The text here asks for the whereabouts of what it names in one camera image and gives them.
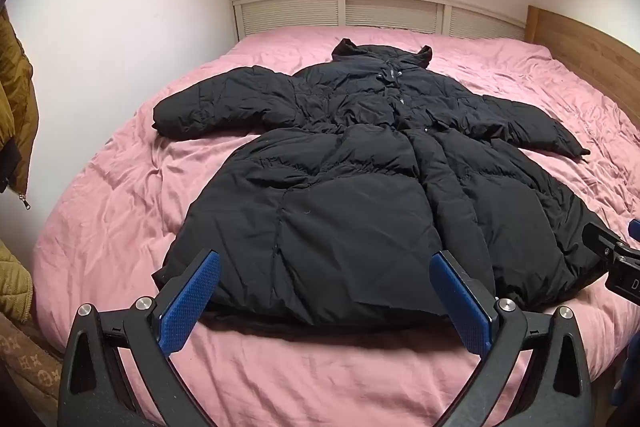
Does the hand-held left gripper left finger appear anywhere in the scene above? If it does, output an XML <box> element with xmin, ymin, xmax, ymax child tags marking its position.
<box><xmin>57</xmin><ymin>250</ymin><xmax>222</xmax><ymax>427</ymax></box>

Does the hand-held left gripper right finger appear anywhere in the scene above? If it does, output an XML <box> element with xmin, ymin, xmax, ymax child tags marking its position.
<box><xmin>430</xmin><ymin>250</ymin><xmax>594</xmax><ymax>427</ymax></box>

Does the black puffer coat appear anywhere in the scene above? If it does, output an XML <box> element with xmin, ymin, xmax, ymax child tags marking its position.
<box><xmin>151</xmin><ymin>38</ymin><xmax>608</xmax><ymax>327</ymax></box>

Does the dark blue cloth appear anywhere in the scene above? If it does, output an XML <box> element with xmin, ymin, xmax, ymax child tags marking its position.
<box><xmin>607</xmin><ymin>332</ymin><xmax>640</xmax><ymax>427</ymax></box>

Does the pink bed duvet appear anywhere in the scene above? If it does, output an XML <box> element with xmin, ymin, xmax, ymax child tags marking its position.
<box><xmin>30</xmin><ymin>24</ymin><xmax>640</xmax><ymax>427</ymax></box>

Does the brown patterned bag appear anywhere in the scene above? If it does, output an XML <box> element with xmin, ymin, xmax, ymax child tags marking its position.
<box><xmin>0</xmin><ymin>312</ymin><xmax>63</xmax><ymax>427</ymax></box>

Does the yellow quilted cloth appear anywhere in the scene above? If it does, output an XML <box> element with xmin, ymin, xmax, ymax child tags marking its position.
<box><xmin>0</xmin><ymin>239</ymin><xmax>35</xmax><ymax>323</ymax></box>

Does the wooden bed side board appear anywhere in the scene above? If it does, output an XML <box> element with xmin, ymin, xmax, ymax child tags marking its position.
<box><xmin>524</xmin><ymin>5</ymin><xmax>640</xmax><ymax>132</ymax></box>

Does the brown hanging jacket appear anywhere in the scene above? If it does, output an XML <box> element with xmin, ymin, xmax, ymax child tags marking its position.
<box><xmin>0</xmin><ymin>4</ymin><xmax>40</xmax><ymax>210</ymax></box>

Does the white louvered headboard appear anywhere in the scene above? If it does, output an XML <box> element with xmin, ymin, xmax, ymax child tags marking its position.
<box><xmin>231</xmin><ymin>0</ymin><xmax>527</xmax><ymax>42</ymax></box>

